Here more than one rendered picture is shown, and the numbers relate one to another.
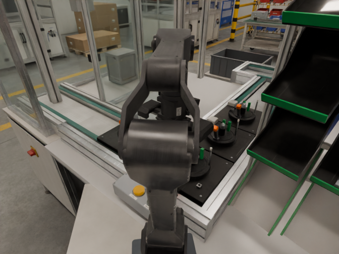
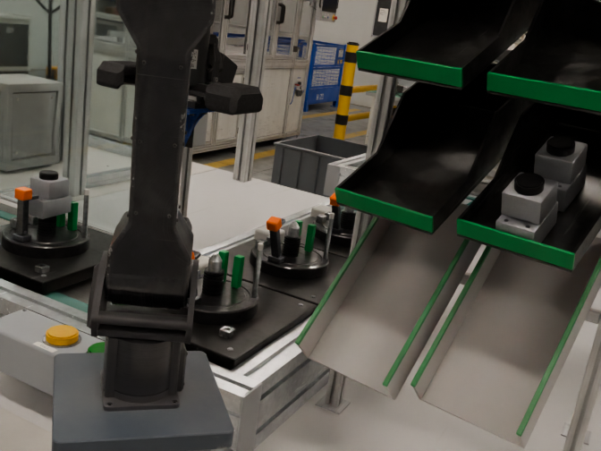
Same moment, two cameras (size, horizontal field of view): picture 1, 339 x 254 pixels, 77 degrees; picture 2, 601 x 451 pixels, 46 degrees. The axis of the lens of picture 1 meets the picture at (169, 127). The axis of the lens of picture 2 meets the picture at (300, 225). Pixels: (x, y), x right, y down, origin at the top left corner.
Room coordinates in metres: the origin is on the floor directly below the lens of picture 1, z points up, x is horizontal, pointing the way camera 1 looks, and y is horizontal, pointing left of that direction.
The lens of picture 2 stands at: (-0.37, 0.01, 1.40)
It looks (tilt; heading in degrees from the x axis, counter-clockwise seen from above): 17 degrees down; 347
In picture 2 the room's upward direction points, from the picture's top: 8 degrees clockwise
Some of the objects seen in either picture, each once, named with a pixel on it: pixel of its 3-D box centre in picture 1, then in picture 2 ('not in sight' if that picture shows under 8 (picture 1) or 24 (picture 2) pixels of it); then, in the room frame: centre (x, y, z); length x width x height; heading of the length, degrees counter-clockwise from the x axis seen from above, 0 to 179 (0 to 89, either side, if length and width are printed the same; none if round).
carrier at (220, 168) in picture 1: (192, 158); (213, 277); (0.61, -0.09, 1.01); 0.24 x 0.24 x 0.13; 52
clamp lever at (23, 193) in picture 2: not in sight; (27, 210); (0.79, 0.20, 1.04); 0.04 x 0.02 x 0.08; 142
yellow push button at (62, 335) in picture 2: (138, 191); (62, 337); (0.50, 0.11, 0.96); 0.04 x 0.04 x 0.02
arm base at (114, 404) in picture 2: not in sight; (144, 360); (0.21, 0.01, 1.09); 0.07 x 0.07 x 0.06; 7
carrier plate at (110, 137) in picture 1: (132, 136); (46, 249); (0.82, 0.17, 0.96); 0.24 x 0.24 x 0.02; 52
